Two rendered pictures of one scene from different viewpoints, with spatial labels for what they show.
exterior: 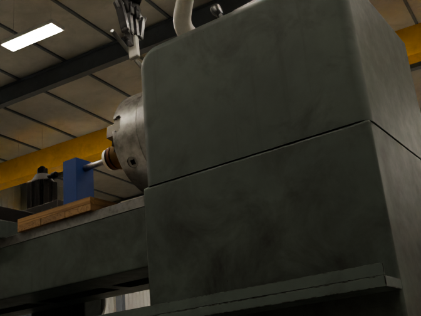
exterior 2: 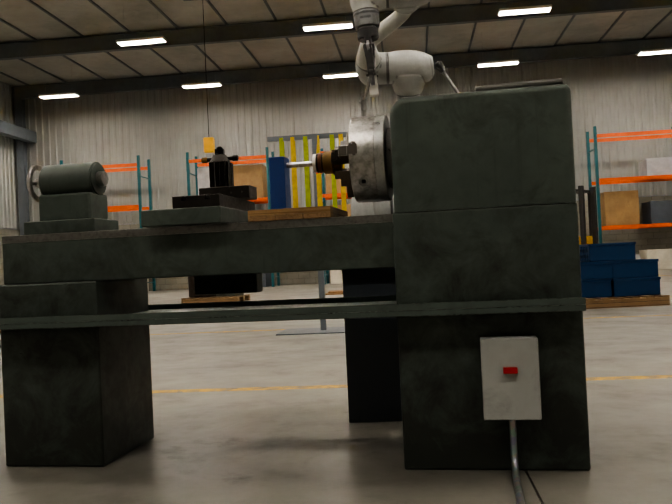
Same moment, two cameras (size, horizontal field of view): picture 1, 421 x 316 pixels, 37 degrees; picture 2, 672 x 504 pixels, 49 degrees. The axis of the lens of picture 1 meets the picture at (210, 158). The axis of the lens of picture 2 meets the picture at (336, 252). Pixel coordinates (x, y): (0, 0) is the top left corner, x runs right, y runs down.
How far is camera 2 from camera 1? 1.53 m
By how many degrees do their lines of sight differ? 29
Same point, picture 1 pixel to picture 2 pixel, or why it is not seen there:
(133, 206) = (371, 220)
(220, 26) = (470, 101)
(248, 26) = (494, 109)
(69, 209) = (307, 212)
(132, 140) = (368, 165)
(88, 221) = (325, 224)
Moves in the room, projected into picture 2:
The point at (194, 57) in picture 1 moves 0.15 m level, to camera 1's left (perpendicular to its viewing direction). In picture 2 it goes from (445, 120) to (405, 119)
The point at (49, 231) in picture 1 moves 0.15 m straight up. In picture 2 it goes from (282, 225) to (280, 183)
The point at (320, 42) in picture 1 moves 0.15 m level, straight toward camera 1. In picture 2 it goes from (550, 140) to (572, 131)
